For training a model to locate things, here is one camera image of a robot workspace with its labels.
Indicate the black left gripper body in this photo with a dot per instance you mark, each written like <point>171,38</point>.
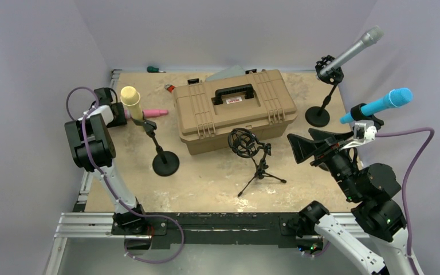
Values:
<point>120,119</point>

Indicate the silver microphone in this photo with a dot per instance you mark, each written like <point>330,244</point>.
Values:
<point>370,37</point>

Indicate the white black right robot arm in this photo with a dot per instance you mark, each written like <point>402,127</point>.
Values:
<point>372,190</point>

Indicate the grey flat sheet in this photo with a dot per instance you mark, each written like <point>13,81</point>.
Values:
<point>232,71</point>

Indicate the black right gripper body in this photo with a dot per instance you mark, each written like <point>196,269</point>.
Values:
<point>338,160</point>

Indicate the red small tool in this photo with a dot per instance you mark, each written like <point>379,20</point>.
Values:
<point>169,87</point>

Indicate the cream yellow microphone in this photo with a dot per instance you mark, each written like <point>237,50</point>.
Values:
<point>130,98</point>

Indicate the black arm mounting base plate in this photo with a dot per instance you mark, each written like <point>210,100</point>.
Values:
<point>161,230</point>

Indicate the black tripod shock mount stand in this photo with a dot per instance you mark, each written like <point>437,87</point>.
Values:
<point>245,144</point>

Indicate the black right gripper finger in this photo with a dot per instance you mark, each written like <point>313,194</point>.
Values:
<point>304,148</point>
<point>320,136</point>

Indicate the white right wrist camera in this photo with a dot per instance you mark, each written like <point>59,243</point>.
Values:
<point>363,132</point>

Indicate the blue microphone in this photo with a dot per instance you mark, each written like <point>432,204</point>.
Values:
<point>396,98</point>

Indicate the tan plastic tool case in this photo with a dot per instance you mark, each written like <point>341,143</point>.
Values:
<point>208,111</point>

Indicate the green screwdriver handle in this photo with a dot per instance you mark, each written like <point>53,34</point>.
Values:
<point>152,69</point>

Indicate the black clip stand for blue microphone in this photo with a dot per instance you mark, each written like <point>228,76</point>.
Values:
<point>357,115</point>

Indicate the pink microphone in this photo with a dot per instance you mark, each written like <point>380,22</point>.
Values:
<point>145,114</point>

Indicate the black stand for cream microphone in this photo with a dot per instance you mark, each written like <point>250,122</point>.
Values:
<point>165,163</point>

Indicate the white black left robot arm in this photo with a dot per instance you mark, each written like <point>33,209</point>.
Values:
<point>93,150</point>

